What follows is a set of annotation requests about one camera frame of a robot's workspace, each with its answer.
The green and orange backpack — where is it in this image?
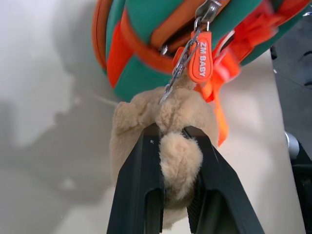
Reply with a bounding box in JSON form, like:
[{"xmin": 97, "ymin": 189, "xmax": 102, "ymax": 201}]
[{"xmin": 91, "ymin": 0, "xmax": 312, "ymax": 148}]

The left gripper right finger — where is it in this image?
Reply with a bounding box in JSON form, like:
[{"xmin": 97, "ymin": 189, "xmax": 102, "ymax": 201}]
[{"xmin": 182, "ymin": 125, "xmax": 265, "ymax": 234}]

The beige plush toy pendant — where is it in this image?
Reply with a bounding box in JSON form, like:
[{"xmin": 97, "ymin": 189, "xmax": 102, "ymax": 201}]
[{"xmin": 109, "ymin": 75, "xmax": 219, "ymax": 231}]

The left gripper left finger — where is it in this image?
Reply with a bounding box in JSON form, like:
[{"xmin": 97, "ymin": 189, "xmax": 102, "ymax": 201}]
[{"xmin": 106, "ymin": 122, "xmax": 165, "ymax": 234}]

